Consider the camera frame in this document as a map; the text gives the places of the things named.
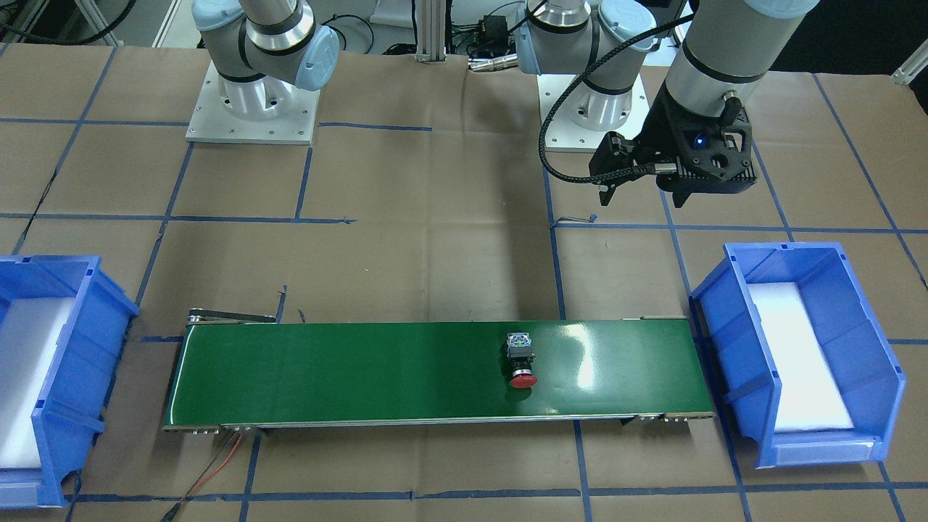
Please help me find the red black wire pair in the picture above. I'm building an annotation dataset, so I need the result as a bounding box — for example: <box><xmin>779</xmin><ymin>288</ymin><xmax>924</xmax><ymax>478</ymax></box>
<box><xmin>159</xmin><ymin>431</ymin><xmax>251</xmax><ymax>522</ymax></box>

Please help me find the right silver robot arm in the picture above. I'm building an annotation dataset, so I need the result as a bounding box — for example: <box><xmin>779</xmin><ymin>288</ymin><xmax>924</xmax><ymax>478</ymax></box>
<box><xmin>191</xmin><ymin>1</ymin><xmax>341</xmax><ymax>121</ymax></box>

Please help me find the black power adapter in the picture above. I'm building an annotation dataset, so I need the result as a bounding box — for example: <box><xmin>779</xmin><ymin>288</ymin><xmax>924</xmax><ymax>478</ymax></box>
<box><xmin>475</xmin><ymin>14</ymin><xmax>508</xmax><ymax>49</ymax></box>

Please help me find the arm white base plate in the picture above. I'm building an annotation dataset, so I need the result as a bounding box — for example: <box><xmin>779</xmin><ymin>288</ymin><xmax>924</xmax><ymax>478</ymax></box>
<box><xmin>544</xmin><ymin>77</ymin><xmax>650</xmax><ymax>152</ymax></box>
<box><xmin>186</xmin><ymin>63</ymin><xmax>320</xmax><ymax>146</ymax></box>

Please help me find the black braided cable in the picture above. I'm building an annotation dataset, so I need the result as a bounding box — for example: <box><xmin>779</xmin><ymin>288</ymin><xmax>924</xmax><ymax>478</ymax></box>
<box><xmin>538</xmin><ymin>14</ymin><xmax>697</xmax><ymax>182</ymax></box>

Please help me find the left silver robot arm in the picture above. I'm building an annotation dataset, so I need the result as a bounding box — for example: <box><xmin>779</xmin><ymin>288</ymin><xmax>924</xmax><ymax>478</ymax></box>
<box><xmin>515</xmin><ymin>1</ymin><xmax>816</xmax><ymax>207</ymax></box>

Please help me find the blue plastic bin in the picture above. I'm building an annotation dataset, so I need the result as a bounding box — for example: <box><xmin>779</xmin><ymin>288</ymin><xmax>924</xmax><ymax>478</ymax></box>
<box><xmin>692</xmin><ymin>242</ymin><xmax>907</xmax><ymax>468</ymax></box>
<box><xmin>1</xmin><ymin>255</ymin><xmax>139</xmax><ymax>509</ymax></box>

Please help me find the red push button switch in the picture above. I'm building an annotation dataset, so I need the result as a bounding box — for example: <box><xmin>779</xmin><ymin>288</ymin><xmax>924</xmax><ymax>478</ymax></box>
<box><xmin>506</xmin><ymin>331</ymin><xmax>537</xmax><ymax>389</ymax></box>

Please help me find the white foam pad bin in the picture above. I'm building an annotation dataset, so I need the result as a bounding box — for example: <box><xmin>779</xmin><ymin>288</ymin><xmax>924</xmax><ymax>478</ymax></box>
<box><xmin>1</xmin><ymin>297</ymin><xmax>74</xmax><ymax>469</ymax></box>
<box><xmin>747</xmin><ymin>282</ymin><xmax>854</xmax><ymax>433</ymax></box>

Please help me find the aluminium frame post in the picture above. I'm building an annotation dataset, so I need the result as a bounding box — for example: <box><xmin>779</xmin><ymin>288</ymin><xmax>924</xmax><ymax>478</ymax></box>
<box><xmin>411</xmin><ymin>1</ymin><xmax>452</xmax><ymax>63</ymax></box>

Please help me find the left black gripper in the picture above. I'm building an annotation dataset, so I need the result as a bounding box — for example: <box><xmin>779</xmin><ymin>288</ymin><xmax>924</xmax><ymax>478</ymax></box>
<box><xmin>589</xmin><ymin>86</ymin><xmax>757</xmax><ymax>208</ymax></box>

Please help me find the green conveyor belt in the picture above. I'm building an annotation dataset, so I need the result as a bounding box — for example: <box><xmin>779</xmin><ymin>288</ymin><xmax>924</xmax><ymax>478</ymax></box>
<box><xmin>162</xmin><ymin>318</ymin><xmax>715</xmax><ymax>431</ymax></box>

